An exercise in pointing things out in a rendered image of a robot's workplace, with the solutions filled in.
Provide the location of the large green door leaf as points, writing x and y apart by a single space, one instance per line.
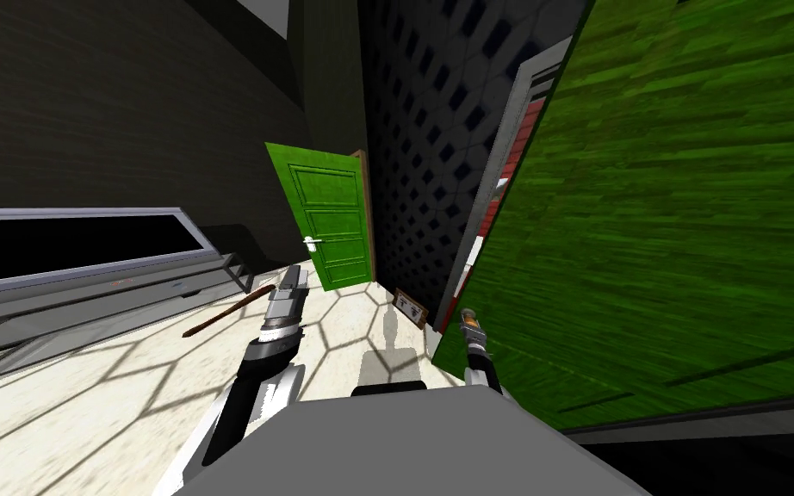
659 220

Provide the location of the black flat television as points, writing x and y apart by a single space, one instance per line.
59 244

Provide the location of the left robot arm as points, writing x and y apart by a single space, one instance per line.
245 396

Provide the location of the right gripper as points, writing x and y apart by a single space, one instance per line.
475 339

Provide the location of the brown framed picture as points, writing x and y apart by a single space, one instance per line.
411 308

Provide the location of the brown wooden stick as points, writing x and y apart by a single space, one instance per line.
231 310

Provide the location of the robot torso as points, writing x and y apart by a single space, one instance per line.
404 448

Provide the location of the orange door knob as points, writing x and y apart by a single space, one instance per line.
469 317

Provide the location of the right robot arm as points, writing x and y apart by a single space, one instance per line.
483 372

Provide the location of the small green panelled door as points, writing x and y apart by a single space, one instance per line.
331 213

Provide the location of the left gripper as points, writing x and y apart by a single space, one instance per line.
283 310

